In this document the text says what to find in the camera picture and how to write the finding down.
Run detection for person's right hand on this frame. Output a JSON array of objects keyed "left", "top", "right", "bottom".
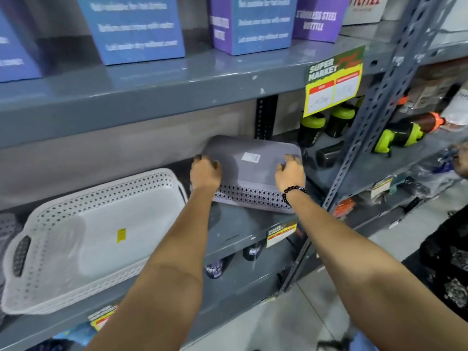
[{"left": 274, "top": 154, "right": 306, "bottom": 195}]

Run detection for person's left hand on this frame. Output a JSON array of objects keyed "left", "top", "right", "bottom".
[{"left": 190, "top": 155, "right": 223, "bottom": 191}]

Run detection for lilac perforated plastic basket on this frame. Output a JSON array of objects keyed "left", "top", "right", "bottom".
[{"left": 189, "top": 135, "right": 304, "bottom": 215}]

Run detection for person's left forearm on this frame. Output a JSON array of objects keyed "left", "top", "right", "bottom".
[{"left": 85, "top": 185, "right": 217, "bottom": 351}]

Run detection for person's right forearm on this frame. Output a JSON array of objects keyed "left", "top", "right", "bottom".
[{"left": 290, "top": 192, "right": 468, "bottom": 351}]

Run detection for black bottle with green lid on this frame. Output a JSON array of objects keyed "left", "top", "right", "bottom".
[
  {"left": 325, "top": 101, "right": 358, "bottom": 139},
  {"left": 297, "top": 112, "right": 327, "bottom": 149},
  {"left": 372, "top": 122, "right": 425, "bottom": 156}
]

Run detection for black rectangular box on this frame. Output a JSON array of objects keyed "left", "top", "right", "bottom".
[{"left": 315, "top": 141, "right": 346, "bottom": 168}]

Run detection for orange packet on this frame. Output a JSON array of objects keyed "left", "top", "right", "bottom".
[{"left": 332, "top": 198, "right": 356, "bottom": 218}]

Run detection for small yellow price tag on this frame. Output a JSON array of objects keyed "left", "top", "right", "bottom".
[
  {"left": 87, "top": 305, "right": 118, "bottom": 332},
  {"left": 266, "top": 222, "right": 298, "bottom": 249},
  {"left": 370, "top": 177, "right": 394, "bottom": 201}
]

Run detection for large yellow green price tag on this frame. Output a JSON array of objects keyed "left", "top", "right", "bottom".
[{"left": 303, "top": 45, "right": 366, "bottom": 118}]

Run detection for grey metal shelf rack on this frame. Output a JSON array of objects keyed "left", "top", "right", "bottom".
[{"left": 0, "top": 0, "right": 468, "bottom": 351}]

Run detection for dark bottle with purple label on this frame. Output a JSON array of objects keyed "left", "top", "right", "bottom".
[
  {"left": 204, "top": 256, "right": 225, "bottom": 280},
  {"left": 242, "top": 243, "right": 264, "bottom": 262}
]

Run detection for white perforated plastic basket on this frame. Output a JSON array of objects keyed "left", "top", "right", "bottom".
[{"left": 0, "top": 168, "right": 189, "bottom": 316}]

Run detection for blue and purple cardboard box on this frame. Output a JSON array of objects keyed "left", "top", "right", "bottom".
[{"left": 206, "top": 0, "right": 299, "bottom": 57}]

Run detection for clear plastic packets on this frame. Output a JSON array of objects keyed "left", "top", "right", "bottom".
[{"left": 393, "top": 149, "right": 459, "bottom": 203}]

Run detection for brown bottle with orange cap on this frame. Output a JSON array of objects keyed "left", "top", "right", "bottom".
[{"left": 412, "top": 111, "right": 447, "bottom": 134}]

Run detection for brown packaged box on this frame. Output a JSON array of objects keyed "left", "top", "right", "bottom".
[{"left": 400, "top": 75, "right": 458, "bottom": 111}]

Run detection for white cardboard box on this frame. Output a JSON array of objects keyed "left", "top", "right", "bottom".
[{"left": 342, "top": 0, "right": 392, "bottom": 26}]

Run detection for white plastic bag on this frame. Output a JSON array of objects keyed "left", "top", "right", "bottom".
[{"left": 440, "top": 88, "right": 468, "bottom": 127}]

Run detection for blue packet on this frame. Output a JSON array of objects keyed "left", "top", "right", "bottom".
[{"left": 33, "top": 321, "right": 96, "bottom": 351}]

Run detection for black bead bracelet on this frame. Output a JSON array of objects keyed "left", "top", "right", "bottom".
[{"left": 282, "top": 185, "right": 308, "bottom": 207}]

